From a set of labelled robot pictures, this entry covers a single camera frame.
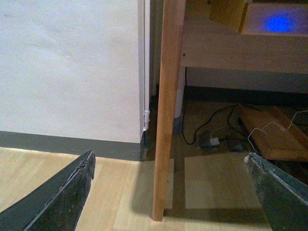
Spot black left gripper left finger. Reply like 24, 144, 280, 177
0, 150, 96, 231

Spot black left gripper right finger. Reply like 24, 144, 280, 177
244, 153, 308, 231

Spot wooden board on floor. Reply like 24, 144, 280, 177
237, 105, 308, 162

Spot grey power adapter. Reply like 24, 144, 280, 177
198, 132, 220, 149

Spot wooden desk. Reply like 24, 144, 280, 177
152, 0, 308, 221

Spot white cable on floor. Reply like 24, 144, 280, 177
247, 110, 308, 154

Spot black cable on floor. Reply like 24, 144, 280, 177
181, 67, 241, 145

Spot white wall pipe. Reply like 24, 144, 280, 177
143, 0, 150, 131

